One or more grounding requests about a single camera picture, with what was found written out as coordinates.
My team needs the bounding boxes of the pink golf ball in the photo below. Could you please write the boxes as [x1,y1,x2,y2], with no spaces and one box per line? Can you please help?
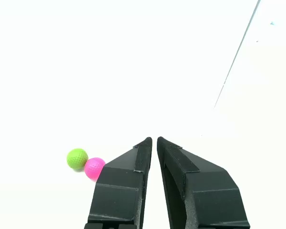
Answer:
[83,157,106,180]

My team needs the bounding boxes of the green golf ball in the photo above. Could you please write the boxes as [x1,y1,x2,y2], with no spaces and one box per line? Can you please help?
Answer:
[66,148,89,171]

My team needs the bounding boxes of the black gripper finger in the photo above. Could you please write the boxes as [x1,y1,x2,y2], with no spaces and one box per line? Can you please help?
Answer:
[83,136,153,229]
[156,136,251,229]

